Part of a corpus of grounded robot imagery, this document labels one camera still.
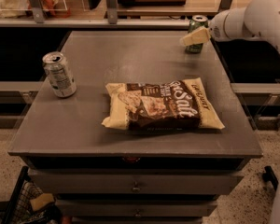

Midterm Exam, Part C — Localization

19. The black frame bar right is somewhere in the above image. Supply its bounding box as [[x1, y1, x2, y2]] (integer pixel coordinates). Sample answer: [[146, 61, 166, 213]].
[[262, 166, 279, 190]]

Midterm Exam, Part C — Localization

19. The lower drawer knob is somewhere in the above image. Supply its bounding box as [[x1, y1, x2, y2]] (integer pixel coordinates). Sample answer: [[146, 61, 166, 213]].
[[133, 210, 141, 218]]

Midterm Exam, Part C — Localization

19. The white 7up can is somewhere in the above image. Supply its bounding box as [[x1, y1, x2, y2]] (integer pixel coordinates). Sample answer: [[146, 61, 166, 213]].
[[42, 51, 77, 98]]

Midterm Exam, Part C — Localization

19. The black wire basket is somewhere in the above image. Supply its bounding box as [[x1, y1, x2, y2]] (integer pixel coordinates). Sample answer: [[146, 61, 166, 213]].
[[1, 166, 61, 224]]

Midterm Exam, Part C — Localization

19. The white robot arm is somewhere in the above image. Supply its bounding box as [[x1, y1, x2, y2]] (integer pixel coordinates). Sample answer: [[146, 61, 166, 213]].
[[180, 0, 280, 224]]

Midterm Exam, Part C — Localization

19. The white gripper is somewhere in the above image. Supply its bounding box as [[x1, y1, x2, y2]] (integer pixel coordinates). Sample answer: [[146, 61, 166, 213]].
[[180, 8, 245, 46]]

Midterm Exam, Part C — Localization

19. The yellow sponge in basket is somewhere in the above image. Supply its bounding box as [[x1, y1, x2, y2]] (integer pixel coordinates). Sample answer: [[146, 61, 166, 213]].
[[30, 193, 55, 212]]

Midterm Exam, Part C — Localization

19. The yellow brown chip bag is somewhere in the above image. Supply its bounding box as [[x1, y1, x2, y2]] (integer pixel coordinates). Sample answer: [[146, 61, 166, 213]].
[[103, 78, 224, 131]]

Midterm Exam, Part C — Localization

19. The drawer knob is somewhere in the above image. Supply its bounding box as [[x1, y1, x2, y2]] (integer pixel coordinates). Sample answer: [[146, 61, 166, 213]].
[[133, 210, 141, 218], [132, 182, 141, 193]]

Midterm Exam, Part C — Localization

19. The upper drawer knob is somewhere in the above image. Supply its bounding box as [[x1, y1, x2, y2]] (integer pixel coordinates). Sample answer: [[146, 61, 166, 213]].
[[132, 182, 141, 193]]

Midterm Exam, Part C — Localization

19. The grey drawer cabinet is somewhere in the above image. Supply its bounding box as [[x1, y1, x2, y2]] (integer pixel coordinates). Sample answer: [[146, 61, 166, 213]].
[[9, 31, 262, 224]]

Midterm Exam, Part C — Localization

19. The green soda can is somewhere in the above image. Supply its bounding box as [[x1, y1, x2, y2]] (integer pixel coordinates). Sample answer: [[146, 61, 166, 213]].
[[185, 15, 208, 54]]

